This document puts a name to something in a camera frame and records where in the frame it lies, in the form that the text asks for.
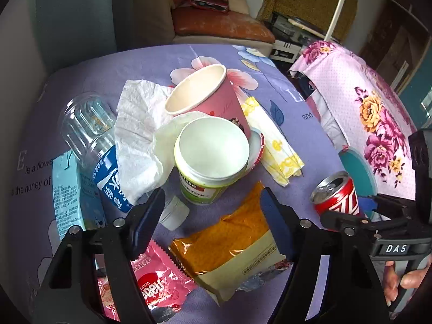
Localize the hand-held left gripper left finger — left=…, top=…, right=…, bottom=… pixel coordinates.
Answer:
left=32, top=187, right=166, bottom=324

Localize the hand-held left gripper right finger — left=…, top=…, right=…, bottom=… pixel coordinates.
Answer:
left=260, top=187, right=392, bottom=324

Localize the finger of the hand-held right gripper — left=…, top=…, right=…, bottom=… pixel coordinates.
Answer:
left=359, top=193, right=419, bottom=217
left=320, top=209, right=410, bottom=235

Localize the red soda can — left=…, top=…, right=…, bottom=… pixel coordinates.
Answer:
left=310, top=171, right=362, bottom=218

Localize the teal plastic bin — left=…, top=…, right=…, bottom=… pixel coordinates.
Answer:
left=338, top=148, right=379, bottom=217

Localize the yellow patterned tissue pack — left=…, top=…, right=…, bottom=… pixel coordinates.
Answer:
left=241, top=96, right=304, bottom=187

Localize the clear bottle with blue label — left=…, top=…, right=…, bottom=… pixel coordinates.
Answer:
left=57, top=91, right=190, bottom=232

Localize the pink paper cup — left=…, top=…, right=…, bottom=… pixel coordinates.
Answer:
left=165, top=64, right=252, bottom=142

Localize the person's right hand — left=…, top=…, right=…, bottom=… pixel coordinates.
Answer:
left=383, top=260, right=429, bottom=308

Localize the orange snack packet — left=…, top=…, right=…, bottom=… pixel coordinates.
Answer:
left=169, top=181, right=291, bottom=306

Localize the pink wafer wrapper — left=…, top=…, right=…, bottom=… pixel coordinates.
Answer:
left=96, top=239, right=198, bottom=321

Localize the white jar with green label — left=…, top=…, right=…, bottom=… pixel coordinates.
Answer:
left=174, top=117, right=250, bottom=206

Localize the smooth white paper napkin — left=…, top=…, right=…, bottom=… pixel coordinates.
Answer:
left=153, top=112, right=203, bottom=190

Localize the small red-rimmed plastic cup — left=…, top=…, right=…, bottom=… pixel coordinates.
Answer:
left=245, top=129, right=265, bottom=176

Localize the light blue drink carton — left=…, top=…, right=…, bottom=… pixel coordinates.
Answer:
left=52, top=152, right=109, bottom=242

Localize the crumpled white paper towel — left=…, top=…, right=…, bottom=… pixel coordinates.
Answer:
left=115, top=79, right=176, bottom=205

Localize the pink and white bedding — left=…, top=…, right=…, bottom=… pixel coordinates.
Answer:
left=309, top=88, right=345, bottom=149

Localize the pink floral cloth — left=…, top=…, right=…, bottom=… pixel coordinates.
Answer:
left=288, top=40, right=419, bottom=201

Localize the dark wooden cabinet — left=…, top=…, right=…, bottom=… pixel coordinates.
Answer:
left=359, top=0, right=432, bottom=92

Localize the purple floral tablecloth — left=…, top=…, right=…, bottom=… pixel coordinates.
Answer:
left=7, top=44, right=348, bottom=324

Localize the white pole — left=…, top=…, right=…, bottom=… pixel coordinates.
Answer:
left=324, top=0, right=350, bottom=41

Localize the black and silver audio equipment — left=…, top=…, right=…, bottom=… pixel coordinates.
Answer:
left=270, top=12, right=335, bottom=63

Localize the orange seat cushion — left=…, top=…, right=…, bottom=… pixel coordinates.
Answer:
left=172, top=7, right=275, bottom=43

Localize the beige sofa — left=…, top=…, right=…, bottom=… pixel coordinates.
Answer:
left=133, top=0, right=274, bottom=53

